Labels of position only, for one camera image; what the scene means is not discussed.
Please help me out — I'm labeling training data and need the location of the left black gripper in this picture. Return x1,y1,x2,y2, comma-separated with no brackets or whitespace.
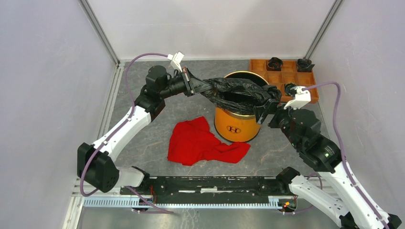
160,67,213,99

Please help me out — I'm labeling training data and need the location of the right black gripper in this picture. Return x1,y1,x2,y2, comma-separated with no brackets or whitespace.
252,97,302,148

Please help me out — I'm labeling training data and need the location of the black trash bag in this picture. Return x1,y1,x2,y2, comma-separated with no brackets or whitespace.
202,78,282,115

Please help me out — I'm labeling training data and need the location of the orange trash bin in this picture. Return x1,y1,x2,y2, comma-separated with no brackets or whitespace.
214,71,268,142

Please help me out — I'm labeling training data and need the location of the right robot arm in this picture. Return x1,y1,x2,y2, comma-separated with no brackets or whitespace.
253,99,402,229

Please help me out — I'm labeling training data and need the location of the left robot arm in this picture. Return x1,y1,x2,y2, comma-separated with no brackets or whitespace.
77,65,212,197

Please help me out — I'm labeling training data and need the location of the rolled bag front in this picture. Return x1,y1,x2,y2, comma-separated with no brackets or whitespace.
284,83,298,97

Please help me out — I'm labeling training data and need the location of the rolled bag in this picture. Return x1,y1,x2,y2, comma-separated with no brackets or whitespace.
266,57,284,71
284,83,298,97
296,58,315,73

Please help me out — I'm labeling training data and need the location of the orange compartment tray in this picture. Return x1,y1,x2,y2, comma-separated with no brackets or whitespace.
249,59,316,102

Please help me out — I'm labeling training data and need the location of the rolled bag back left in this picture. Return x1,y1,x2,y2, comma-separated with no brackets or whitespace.
266,57,284,71

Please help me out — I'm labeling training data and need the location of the rolled bag back right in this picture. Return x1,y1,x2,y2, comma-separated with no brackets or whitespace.
296,58,315,73

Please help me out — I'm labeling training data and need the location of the red cloth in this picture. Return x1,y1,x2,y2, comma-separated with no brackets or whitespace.
167,116,250,166

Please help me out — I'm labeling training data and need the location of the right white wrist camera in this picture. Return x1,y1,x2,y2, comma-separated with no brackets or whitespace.
283,86,311,110

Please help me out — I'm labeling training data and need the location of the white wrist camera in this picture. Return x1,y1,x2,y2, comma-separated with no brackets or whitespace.
167,52,184,73
283,86,311,110

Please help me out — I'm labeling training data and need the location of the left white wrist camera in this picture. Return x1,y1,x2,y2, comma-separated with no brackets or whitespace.
167,52,184,73

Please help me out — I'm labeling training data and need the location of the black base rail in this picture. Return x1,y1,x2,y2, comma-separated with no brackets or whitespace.
120,167,300,208

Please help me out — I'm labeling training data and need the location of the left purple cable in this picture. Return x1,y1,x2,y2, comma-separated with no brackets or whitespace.
79,52,175,215

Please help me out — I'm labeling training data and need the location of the right aluminium corner post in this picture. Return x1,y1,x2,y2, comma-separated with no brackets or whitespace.
304,0,344,59

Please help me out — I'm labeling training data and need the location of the aluminium corner post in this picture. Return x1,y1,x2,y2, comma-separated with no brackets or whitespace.
304,0,344,59
78,0,120,65

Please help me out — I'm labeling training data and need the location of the left aluminium corner post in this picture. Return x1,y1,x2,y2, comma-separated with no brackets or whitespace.
78,0,120,65

